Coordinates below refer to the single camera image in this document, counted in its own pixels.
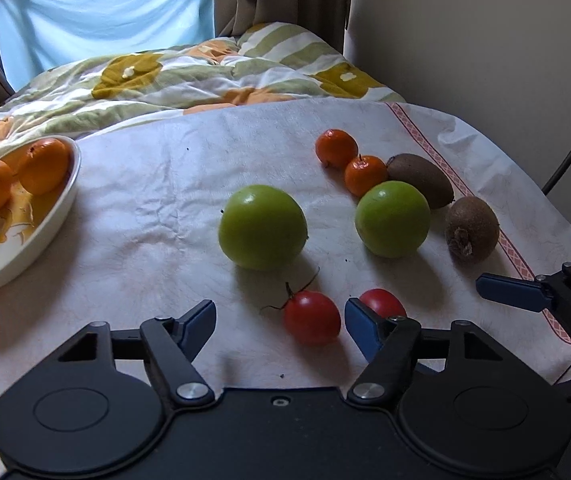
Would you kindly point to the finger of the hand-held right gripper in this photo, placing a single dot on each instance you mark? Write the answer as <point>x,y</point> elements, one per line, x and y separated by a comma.
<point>508,290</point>

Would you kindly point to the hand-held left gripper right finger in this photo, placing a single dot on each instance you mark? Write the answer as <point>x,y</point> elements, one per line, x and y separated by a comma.
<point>363,329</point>

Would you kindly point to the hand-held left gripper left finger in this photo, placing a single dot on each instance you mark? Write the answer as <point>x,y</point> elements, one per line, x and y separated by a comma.
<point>199,321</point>

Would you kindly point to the oval brown kiwi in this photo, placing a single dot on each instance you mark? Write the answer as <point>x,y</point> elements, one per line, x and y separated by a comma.
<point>423,180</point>

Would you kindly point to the white plate with yellow print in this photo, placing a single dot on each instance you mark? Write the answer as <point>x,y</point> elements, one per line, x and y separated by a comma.
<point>40,230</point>

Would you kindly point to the red tomato with stem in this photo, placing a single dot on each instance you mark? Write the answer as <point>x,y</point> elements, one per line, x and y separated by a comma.
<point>313,317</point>

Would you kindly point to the round brown kiwi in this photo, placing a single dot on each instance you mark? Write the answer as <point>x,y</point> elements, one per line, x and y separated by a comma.
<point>473,227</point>

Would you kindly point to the green apple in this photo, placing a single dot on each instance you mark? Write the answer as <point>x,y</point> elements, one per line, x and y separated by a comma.
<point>263,227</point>
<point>393,220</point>

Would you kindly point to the white tablecloth with red border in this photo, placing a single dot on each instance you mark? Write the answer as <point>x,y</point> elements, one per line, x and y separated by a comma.
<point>155,200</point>

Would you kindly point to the floral printed blanket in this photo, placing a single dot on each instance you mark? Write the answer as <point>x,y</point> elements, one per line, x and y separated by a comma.
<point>175,77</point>

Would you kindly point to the light blue cloth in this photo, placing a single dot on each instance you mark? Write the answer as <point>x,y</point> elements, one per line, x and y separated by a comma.
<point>100,15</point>

